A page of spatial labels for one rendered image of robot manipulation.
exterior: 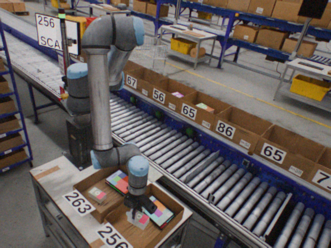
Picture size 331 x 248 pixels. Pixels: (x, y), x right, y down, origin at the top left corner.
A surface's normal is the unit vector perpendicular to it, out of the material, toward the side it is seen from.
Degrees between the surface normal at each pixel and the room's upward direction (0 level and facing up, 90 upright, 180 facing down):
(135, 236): 2
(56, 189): 0
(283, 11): 90
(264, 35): 84
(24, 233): 0
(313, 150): 90
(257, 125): 89
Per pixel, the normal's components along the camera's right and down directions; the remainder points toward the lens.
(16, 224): 0.11, -0.84
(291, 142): -0.66, 0.33
